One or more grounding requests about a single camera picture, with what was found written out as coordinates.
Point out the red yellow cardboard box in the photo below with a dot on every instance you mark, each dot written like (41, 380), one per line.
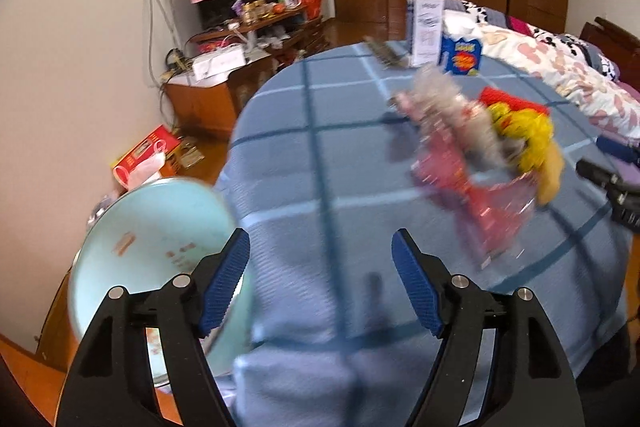
(145, 147)

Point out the light blue cartoon bucket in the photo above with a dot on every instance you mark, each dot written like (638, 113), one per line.
(150, 227)

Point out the wooden television cabinet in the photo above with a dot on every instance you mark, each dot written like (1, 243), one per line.
(200, 107)

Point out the gold lidded glass jar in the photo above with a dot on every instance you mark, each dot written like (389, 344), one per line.
(257, 12)

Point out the white rectangular box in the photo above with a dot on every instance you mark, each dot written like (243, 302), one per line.
(220, 63)

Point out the wooden bed headboard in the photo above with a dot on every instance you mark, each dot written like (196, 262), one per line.
(615, 39)

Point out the black television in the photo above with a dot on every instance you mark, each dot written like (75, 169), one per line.
(215, 12)

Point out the blue drink carton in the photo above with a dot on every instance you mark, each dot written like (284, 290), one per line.
(462, 57)

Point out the small yellow bin with liner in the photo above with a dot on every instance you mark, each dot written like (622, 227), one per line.
(102, 207)

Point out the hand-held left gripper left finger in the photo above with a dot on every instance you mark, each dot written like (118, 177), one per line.
(225, 287)

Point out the white mug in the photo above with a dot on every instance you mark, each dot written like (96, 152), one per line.
(292, 3)

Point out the gold foil wrapper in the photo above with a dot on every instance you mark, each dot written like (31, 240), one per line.
(191, 153)

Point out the flat patterned snack packet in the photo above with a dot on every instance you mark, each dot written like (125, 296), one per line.
(387, 53)

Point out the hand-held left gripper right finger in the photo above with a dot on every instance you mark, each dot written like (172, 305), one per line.
(420, 287)

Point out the cartoon mouse blanket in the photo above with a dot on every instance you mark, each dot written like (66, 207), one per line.
(530, 29)

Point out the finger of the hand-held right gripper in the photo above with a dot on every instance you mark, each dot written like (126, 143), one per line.
(620, 149)
(615, 189)

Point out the yellow plastic bag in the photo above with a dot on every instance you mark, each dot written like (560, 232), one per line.
(535, 132)

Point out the flat red gift box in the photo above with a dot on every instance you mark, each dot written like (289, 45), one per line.
(212, 46)

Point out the tall white milk carton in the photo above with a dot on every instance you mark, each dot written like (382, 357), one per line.
(425, 32)

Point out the pink heart floral quilt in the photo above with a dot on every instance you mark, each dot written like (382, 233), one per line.
(575, 77)

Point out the purple foil flower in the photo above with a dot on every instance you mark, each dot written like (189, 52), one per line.
(239, 8)

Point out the red printed plastic wrapper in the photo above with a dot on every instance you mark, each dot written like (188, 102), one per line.
(450, 162)

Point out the blue plaid tablecloth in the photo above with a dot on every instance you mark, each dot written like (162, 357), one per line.
(325, 167)

